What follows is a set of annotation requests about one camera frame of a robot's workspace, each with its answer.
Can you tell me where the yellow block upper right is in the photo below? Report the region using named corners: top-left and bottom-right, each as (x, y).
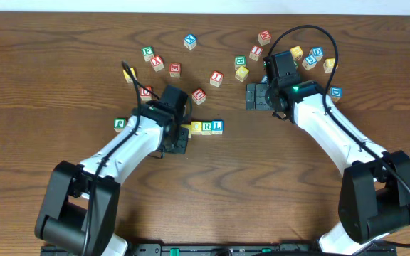
top-left (290, 46), bottom-right (303, 61)

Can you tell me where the yellow O block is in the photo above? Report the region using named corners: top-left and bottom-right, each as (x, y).
top-left (191, 121), bottom-right (202, 135)

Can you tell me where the green R block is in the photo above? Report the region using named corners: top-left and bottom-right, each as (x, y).
top-left (201, 122), bottom-right (212, 135)

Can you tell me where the yellow C block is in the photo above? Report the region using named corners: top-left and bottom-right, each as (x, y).
top-left (181, 124), bottom-right (191, 139)

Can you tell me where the red I block upper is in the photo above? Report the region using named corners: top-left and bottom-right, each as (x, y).
top-left (249, 46), bottom-right (263, 61)

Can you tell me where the red U block centre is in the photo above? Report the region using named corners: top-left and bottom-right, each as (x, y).
top-left (191, 88), bottom-right (206, 105)

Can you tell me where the blue 2 block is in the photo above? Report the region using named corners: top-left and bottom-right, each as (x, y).
top-left (261, 75), bottom-right (268, 84)

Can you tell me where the yellow B block far right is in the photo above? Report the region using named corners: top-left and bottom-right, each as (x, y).
top-left (323, 58), bottom-right (339, 73)

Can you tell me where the blue X block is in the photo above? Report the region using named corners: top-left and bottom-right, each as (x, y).
top-left (183, 34), bottom-right (197, 50)

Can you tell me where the left black cable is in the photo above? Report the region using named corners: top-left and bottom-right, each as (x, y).
top-left (82, 60), bottom-right (162, 256)

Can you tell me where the blue 5 block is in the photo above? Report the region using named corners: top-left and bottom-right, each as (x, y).
top-left (302, 55), bottom-right (317, 70)

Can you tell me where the yellow block centre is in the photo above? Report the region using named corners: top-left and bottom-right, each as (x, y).
top-left (235, 66), bottom-right (249, 82)

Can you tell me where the right black cable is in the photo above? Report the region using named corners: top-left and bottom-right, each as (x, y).
top-left (267, 23), bottom-right (410, 250)

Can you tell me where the green B block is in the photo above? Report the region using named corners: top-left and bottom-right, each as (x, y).
top-left (234, 55), bottom-right (247, 70)

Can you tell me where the green F block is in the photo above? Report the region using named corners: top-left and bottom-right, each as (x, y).
top-left (141, 46), bottom-right (154, 62)

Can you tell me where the blue D block lower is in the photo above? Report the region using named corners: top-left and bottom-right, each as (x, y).
top-left (329, 87), bottom-right (342, 102)

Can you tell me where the red Q block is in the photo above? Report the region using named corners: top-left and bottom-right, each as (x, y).
top-left (169, 63), bottom-right (181, 78)

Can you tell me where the red i block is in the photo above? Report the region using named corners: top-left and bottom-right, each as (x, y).
top-left (249, 46), bottom-right (263, 61)
top-left (209, 71), bottom-right (224, 87)

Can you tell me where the blue L block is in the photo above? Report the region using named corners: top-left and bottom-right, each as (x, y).
top-left (211, 120), bottom-right (224, 134)

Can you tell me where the blue d block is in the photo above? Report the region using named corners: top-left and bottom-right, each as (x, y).
top-left (329, 87), bottom-right (342, 102)
top-left (309, 46), bottom-right (324, 61)

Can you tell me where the blue D block upper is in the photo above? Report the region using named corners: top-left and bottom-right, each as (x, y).
top-left (309, 46), bottom-right (324, 61)

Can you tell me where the red M block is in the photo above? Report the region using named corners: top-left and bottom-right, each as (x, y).
top-left (258, 31), bottom-right (272, 46)

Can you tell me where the red X block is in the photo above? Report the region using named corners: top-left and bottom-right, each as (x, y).
top-left (150, 55), bottom-right (164, 72)

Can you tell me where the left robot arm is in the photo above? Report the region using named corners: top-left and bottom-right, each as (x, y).
top-left (34, 100), bottom-right (191, 255)

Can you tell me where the red U block left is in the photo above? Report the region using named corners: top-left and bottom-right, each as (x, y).
top-left (140, 86), bottom-right (153, 101)

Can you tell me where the yellow block far left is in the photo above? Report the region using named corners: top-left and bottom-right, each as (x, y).
top-left (122, 68), bottom-right (137, 83)

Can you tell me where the red u block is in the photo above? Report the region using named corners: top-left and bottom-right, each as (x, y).
top-left (140, 86), bottom-right (153, 101)
top-left (191, 88), bottom-right (206, 105)

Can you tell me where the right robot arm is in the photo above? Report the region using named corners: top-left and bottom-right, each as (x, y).
top-left (246, 78), bottom-right (410, 255)

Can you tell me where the green J block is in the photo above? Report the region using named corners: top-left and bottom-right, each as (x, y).
top-left (113, 118), bottom-right (127, 132)

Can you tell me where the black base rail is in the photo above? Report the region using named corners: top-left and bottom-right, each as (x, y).
top-left (40, 242), bottom-right (397, 256)

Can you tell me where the black cable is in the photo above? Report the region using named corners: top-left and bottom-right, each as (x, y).
top-left (267, 23), bottom-right (410, 250)
top-left (82, 60), bottom-right (162, 256)

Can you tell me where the red I block centre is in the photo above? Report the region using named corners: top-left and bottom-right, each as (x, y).
top-left (209, 71), bottom-right (224, 87)

